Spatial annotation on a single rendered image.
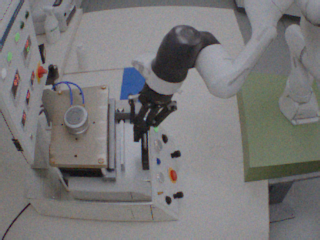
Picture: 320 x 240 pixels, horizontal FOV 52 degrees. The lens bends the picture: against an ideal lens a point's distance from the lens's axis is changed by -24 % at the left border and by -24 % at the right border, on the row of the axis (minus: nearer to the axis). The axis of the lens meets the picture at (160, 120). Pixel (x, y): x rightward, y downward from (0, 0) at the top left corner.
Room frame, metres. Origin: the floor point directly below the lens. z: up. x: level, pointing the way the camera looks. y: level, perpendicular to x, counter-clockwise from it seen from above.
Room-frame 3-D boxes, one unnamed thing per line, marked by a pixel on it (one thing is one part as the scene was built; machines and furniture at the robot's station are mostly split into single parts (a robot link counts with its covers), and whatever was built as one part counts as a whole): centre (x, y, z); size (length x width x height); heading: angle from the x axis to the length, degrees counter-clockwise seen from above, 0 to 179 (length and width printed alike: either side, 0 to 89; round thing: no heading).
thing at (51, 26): (1.45, 0.52, 0.92); 0.09 x 0.08 x 0.25; 61
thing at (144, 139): (0.66, 0.05, 0.99); 0.15 x 0.02 x 0.04; 0
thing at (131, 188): (0.53, 0.16, 0.96); 0.25 x 0.05 x 0.07; 90
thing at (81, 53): (1.26, 0.33, 0.82); 0.05 x 0.05 x 0.14
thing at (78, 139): (0.68, 0.26, 1.08); 0.31 x 0.24 x 0.13; 0
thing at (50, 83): (0.89, 0.36, 1.05); 0.15 x 0.05 x 0.15; 0
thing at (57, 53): (1.31, 0.58, 0.77); 0.84 x 0.30 x 0.04; 177
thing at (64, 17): (1.61, 0.56, 0.88); 0.25 x 0.20 x 0.17; 81
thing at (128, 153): (0.66, 0.18, 0.97); 0.30 x 0.22 x 0.08; 90
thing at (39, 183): (0.66, 0.27, 0.93); 0.46 x 0.35 x 0.01; 90
